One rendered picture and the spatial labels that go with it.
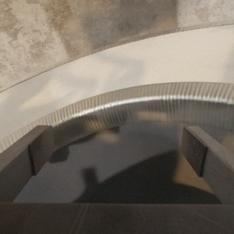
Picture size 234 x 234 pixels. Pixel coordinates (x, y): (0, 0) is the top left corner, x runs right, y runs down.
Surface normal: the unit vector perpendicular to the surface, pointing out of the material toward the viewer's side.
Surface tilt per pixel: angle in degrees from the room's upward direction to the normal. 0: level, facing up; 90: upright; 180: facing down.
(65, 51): 0
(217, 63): 90
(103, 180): 26
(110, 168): 19
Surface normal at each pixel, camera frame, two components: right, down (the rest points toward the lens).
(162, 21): -0.12, 0.65
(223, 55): -0.27, -0.75
